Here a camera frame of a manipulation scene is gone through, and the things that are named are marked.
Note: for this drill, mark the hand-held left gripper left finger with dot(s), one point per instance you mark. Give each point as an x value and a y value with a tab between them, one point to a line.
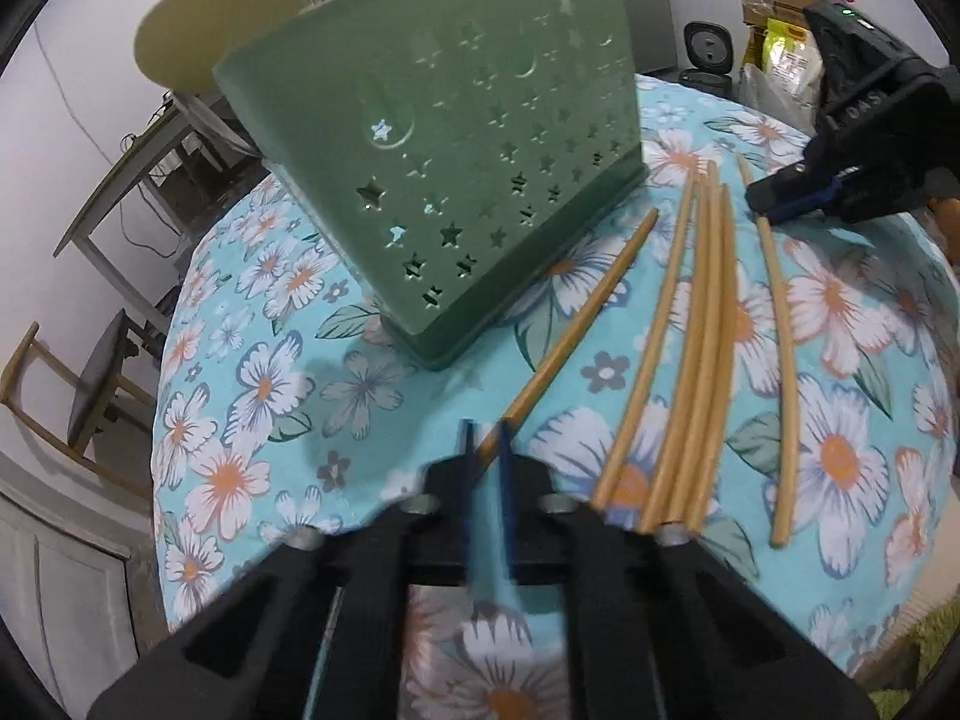
470	510

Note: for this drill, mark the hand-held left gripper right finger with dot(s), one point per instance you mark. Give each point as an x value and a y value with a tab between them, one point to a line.
508	495

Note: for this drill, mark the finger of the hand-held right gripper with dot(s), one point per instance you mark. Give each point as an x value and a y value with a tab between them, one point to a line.
784	184
806	202

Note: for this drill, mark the bunch of wooden chopsticks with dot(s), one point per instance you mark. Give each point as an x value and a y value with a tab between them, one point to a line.
712	330

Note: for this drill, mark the tan bamboo chopstick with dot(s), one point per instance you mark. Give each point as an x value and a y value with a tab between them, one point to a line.
787	405
570	334

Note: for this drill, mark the green perforated utensil holder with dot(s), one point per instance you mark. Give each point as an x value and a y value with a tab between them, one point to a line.
450	165

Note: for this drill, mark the yellow rice bag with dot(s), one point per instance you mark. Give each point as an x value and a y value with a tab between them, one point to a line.
787	67

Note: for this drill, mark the black rice cooker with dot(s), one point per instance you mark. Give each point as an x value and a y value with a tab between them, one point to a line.
709	45

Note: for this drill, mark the floral blue blanket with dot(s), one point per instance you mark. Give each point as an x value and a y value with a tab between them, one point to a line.
360	390

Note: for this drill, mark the silver refrigerator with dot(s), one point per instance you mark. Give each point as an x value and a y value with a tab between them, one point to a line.
652	7

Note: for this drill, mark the wooden chair with black seat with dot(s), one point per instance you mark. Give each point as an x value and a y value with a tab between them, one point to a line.
94	375

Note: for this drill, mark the white door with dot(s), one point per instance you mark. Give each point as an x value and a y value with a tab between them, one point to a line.
67	592

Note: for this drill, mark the green carpet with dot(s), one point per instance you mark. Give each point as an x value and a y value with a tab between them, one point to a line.
934	660

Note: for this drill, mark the grey table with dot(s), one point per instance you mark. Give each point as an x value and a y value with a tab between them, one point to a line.
127	180

